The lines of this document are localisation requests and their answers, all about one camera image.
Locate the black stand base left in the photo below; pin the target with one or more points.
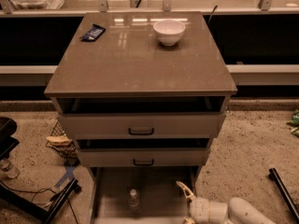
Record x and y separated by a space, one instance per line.
45 212

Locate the clear bottle on floor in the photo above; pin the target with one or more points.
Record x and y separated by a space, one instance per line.
8 168

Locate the bottom open drawer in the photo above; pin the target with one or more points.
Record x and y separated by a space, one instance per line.
161 200

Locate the white ceramic bowl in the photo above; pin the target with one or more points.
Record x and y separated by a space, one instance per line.
169 32

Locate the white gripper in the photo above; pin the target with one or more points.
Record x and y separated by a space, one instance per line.
198 208

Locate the blue snack packet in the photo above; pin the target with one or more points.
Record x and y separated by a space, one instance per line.
93 34

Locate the black chair left edge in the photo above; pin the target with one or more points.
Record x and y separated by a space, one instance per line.
7 128

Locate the bread piece in basket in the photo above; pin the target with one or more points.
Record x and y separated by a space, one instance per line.
59 141

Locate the wire basket on floor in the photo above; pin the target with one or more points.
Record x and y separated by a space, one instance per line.
68 152

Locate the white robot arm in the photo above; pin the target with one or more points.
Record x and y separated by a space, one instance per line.
236 211

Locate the middle grey drawer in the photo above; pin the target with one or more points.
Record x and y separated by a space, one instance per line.
129 157

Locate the grey drawer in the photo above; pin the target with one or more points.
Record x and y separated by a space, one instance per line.
135 126
129 157

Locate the clear plastic water bottle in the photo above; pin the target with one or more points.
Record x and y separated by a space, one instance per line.
134 199

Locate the grey drawer cabinet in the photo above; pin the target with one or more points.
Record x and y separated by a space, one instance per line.
128 71

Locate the black bar right floor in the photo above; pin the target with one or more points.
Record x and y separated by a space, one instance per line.
293 207

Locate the top grey drawer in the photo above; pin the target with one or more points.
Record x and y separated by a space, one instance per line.
135 126

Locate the green packet on floor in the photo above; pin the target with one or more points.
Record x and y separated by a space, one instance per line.
294 123

